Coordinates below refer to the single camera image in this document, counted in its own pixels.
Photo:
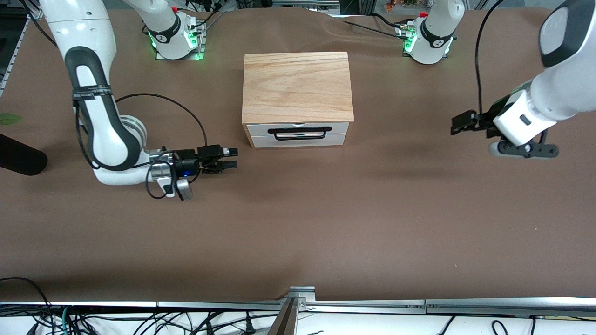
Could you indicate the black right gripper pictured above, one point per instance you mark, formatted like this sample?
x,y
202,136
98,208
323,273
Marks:
x,y
188,164

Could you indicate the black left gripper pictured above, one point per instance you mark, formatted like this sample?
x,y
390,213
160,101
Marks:
x,y
484,121

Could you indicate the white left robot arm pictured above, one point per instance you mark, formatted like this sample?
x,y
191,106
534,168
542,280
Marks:
x,y
558,88

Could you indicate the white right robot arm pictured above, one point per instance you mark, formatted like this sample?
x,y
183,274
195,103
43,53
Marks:
x,y
102,139

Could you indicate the light wooden drawer cabinet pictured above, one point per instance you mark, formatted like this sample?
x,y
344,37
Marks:
x,y
298,88

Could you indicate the brown table cloth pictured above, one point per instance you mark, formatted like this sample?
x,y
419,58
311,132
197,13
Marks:
x,y
298,223

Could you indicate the black cylinder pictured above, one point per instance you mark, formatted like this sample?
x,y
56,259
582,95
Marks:
x,y
18,158

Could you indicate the green leaf-shaped item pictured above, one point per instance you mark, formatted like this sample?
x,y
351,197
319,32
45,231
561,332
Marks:
x,y
9,119

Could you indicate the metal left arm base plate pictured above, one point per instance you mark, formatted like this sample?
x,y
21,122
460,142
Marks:
x,y
404,30

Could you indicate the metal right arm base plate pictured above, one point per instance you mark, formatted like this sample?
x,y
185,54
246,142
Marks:
x,y
202,37

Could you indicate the aluminium table edge rail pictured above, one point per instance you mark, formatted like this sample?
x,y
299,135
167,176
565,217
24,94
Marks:
x,y
363,307
512,307
93,304
223,305

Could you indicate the aluminium corner bracket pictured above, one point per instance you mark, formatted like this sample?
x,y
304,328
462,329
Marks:
x,y
302,294

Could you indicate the aluminium post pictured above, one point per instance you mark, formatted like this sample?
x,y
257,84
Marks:
x,y
285,321

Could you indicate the aluminium background rail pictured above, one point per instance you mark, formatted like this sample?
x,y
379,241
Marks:
x,y
307,3

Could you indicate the aluminium side rail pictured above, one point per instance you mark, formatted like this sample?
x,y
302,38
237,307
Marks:
x,y
11,60

